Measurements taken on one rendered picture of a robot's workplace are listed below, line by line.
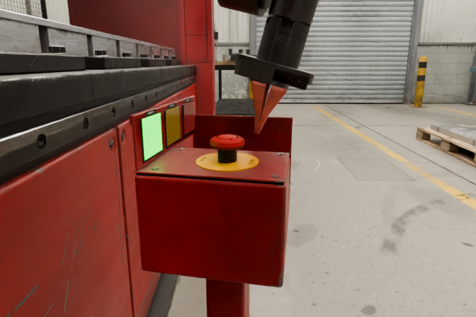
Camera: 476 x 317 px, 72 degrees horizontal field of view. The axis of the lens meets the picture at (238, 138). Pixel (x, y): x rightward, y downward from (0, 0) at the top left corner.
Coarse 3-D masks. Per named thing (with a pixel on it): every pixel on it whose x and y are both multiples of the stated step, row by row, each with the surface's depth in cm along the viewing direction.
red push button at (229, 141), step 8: (216, 136) 37; (224, 136) 37; (232, 136) 37; (216, 144) 36; (224, 144) 35; (232, 144) 35; (240, 144) 36; (224, 152) 36; (232, 152) 36; (224, 160) 36; (232, 160) 37
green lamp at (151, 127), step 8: (144, 120) 35; (152, 120) 37; (160, 120) 39; (144, 128) 35; (152, 128) 37; (160, 128) 39; (144, 136) 35; (152, 136) 37; (160, 136) 39; (144, 144) 35; (152, 144) 37; (160, 144) 39; (144, 152) 35; (152, 152) 37
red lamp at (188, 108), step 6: (192, 102) 50; (186, 108) 47; (192, 108) 50; (186, 114) 48; (192, 114) 50; (186, 120) 48; (192, 120) 50; (186, 126) 48; (192, 126) 50; (186, 132) 48
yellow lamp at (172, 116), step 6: (174, 108) 43; (168, 114) 41; (174, 114) 43; (168, 120) 41; (174, 120) 43; (168, 126) 41; (174, 126) 43; (168, 132) 41; (174, 132) 43; (180, 132) 45; (168, 138) 41; (174, 138) 43; (180, 138) 45; (168, 144) 41
